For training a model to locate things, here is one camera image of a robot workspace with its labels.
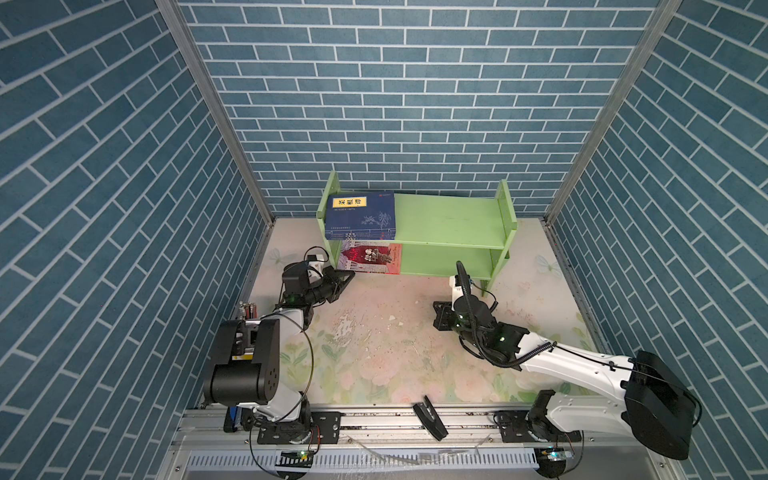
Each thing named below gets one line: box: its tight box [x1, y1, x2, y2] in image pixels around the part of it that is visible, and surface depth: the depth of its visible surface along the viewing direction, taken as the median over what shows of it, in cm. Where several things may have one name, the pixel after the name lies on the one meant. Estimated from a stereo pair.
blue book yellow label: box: [326, 230, 396, 241], surface depth 78 cm
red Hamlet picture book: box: [338, 240, 403, 275], surface depth 94 cm
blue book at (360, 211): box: [326, 191, 396, 231], surface depth 80 cm
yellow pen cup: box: [243, 302, 259, 320], surface depth 79 cm
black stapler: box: [412, 395, 449, 441], surface depth 75 cm
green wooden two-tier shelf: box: [316, 172, 518, 298], surface depth 81 cm
